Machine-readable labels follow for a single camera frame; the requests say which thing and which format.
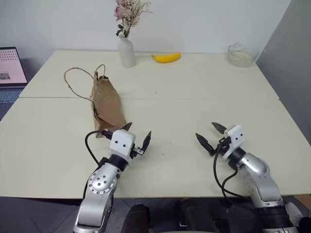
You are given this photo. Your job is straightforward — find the white ceramic vase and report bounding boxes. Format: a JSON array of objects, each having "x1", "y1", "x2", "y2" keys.
[{"x1": 117, "y1": 33, "x2": 137, "y2": 68}]

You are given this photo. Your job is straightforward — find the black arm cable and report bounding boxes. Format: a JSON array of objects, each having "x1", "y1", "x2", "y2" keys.
[
  {"x1": 85, "y1": 130, "x2": 113, "y2": 171},
  {"x1": 213, "y1": 144, "x2": 259, "y2": 207}
]

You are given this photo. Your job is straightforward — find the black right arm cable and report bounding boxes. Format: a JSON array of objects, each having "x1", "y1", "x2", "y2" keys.
[{"x1": 213, "y1": 144, "x2": 259, "y2": 207}]

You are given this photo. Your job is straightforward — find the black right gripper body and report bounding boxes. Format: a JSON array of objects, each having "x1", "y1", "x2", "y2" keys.
[{"x1": 209, "y1": 136, "x2": 232, "y2": 156}]

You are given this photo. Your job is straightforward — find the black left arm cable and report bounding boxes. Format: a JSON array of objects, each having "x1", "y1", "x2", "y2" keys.
[{"x1": 85, "y1": 130, "x2": 113, "y2": 171}]

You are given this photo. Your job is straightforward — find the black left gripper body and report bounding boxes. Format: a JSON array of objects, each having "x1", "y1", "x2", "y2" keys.
[{"x1": 130, "y1": 143, "x2": 146, "y2": 159}]

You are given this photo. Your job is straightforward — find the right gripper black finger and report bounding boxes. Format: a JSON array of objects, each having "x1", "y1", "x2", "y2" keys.
[
  {"x1": 195, "y1": 133, "x2": 215, "y2": 156},
  {"x1": 211, "y1": 122, "x2": 228, "y2": 134}
]

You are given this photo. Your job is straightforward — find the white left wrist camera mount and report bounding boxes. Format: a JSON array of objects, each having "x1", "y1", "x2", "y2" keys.
[{"x1": 109, "y1": 129, "x2": 136, "y2": 166}]

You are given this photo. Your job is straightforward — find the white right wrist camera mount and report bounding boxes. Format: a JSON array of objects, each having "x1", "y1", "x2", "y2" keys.
[{"x1": 223, "y1": 124, "x2": 245, "y2": 161}]

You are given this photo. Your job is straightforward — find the white rounded object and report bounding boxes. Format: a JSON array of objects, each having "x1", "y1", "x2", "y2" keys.
[{"x1": 284, "y1": 201, "x2": 303, "y2": 220}]

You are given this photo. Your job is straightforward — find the clear glass bowl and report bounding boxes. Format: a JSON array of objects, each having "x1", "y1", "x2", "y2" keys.
[{"x1": 227, "y1": 42, "x2": 259, "y2": 68}]

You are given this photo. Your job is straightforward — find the dried pink flower bouquet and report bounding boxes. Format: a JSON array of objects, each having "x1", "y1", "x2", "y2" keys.
[{"x1": 114, "y1": 0, "x2": 154, "y2": 38}]

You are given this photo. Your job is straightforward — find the open laptop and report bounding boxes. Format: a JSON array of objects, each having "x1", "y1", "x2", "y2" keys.
[{"x1": 0, "y1": 47, "x2": 30, "y2": 122}]

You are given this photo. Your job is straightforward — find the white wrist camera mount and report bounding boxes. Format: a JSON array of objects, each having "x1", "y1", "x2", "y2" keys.
[
  {"x1": 223, "y1": 124, "x2": 245, "y2": 161},
  {"x1": 109, "y1": 129, "x2": 136, "y2": 166}
]

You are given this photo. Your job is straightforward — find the dark rounded shape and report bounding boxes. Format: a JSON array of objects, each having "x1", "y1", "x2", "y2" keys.
[
  {"x1": 121, "y1": 203, "x2": 151, "y2": 233},
  {"x1": 179, "y1": 198, "x2": 220, "y2": 233}
]

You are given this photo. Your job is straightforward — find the yellow banana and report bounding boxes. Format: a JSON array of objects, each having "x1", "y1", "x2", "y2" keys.
[{"x1": 151, "y1": 52, "x2": 182, "y2": 64}]

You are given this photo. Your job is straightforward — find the brown paper bag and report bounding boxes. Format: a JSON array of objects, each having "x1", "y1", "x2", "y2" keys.
[{"x1": 64, "y1": 64, "x2": 127, "y2": 139}]

